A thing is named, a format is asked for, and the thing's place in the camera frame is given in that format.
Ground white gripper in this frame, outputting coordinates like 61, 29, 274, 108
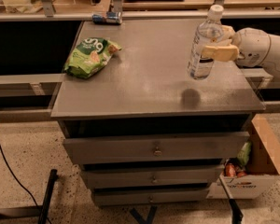
202, 25, 271, 67

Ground clear plastic water bottle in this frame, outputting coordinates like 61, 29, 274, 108
187, 5, 224, 80

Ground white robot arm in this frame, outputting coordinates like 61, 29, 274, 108
202, 25, 280, 79

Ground green packet in box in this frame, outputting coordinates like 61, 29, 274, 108
237, 141, 252, 166

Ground grey drawer cabinet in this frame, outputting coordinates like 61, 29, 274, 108
51, 19, 263, 194

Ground cardboard box with groceries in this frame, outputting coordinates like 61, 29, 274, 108
207, 114, 280, 200

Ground green snack bag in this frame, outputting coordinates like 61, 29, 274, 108
64, 37, 121, 79

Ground top grey drawer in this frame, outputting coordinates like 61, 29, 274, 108
63, 132, 249, 164

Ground grey drawer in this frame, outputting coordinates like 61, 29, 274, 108
63, 132, 249, 164
81, 165, 223, 189
91, 188, 208, 206

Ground middle grey drawer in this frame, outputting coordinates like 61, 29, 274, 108
81, 165, 223, 189

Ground bottom grey drawer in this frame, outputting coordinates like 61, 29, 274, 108
91, 188, 208, 206

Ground black metal stand leg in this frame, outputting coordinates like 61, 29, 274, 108
0, 169, 58, 224

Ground black handled tool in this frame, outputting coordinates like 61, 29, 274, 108
219, 175, 244, 224

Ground black floor cable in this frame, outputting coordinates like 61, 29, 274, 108
0, 121, 52, 224

